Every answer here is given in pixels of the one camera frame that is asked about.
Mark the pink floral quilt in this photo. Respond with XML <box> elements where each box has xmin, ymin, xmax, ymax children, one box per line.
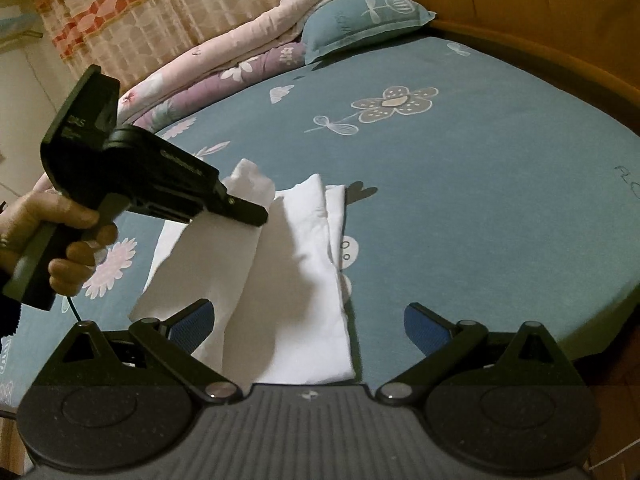
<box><xmin>117</xmin><ymin>0</ymin><xmax>343</xmax><ymax>121</ymax></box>

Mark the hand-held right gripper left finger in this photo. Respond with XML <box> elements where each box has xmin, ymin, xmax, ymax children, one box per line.
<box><xmin>60</xmin><ymin>298</ymin><xmax>243</xmax><ymax>403</ymax></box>

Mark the white t-shirt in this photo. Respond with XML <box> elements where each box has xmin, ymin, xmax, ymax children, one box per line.
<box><xmin>127</xmin><ymin>158</ymin><xmax>357</xmax><ymax>386</ymax></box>

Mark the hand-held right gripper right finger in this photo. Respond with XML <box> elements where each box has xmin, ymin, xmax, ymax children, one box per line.
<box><xmin>375</xmin><ymin>302</ymin><xmax>558</xmax><ymax>403</ymax></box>

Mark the white air conditioner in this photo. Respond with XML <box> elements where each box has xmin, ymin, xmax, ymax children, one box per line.
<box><xmin>0</xmin><ymin>12</ymin><xmax>43</xmax><ymax>53</ymax></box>

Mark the person's left hand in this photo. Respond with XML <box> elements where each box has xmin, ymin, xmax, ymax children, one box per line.
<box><xmin>0</xmin><ymin>189</ymin><xmax>119</xmax><ymax>297</ymax></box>

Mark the orange checked curtain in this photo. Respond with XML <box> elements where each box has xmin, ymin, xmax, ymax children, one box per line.
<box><xmin>27</xmin><ymin>0</ymin><xmax>353</xmax><ymax>96</ymax></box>

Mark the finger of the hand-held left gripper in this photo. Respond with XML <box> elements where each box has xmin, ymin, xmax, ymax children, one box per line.
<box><xmin>220</xmin><ymin>191</ymin><xmax>269</xmax><ymax>228</ymax></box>

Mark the teal pillow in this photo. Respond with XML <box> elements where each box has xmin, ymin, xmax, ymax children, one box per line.
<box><xmin>302</xmin><ymin>0</ymin><xmax>437</xmax><ymax>66</ymax></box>

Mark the purple floral quilt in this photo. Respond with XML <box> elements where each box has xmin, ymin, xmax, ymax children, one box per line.
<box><xmin>132</xmin><ymin>40</ymin><xmax>308</xmax><ymax>133</ymax></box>

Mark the teal floral bed sheet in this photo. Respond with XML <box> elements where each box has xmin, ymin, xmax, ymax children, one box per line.
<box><xmin>0</xmin><ymin>35</ymin><xmax>640</xmax><ymax>411</ymax></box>

